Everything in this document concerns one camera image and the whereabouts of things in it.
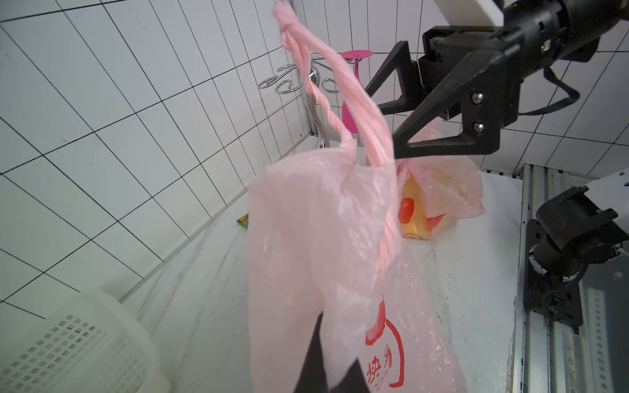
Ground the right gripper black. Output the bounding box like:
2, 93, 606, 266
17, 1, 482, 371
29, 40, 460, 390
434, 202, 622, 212
365, 1, 627, 159

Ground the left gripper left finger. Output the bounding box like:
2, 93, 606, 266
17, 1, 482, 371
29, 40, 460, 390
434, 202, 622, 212
293, 314, 329, 393

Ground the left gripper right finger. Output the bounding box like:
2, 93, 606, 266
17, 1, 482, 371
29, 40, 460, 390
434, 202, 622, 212
330, 360, 370, 393

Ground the pink plastic bag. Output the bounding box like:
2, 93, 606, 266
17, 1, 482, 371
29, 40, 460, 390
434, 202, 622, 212
247, 1, 485, 392

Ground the yellow banana bunch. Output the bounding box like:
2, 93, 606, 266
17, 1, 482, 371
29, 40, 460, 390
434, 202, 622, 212
398, 178, 444, 240

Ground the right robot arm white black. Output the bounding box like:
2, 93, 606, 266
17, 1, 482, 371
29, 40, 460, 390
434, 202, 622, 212
366, 1, 628, 327

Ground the magenta plastic wine glass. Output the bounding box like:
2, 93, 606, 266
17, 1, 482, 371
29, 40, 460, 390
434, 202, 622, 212
340, 49, 374, 134

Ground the green snack packet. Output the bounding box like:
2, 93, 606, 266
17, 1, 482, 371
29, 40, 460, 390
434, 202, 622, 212
237, 214, 249, 229

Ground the white plastic basket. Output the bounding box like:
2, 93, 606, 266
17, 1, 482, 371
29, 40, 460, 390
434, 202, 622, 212
1, 289, 170, 392

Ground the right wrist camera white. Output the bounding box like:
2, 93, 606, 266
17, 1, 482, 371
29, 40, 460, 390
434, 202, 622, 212
435, 0, 505, 27

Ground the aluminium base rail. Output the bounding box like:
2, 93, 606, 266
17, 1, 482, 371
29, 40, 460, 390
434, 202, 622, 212
508, 165, 628, 392

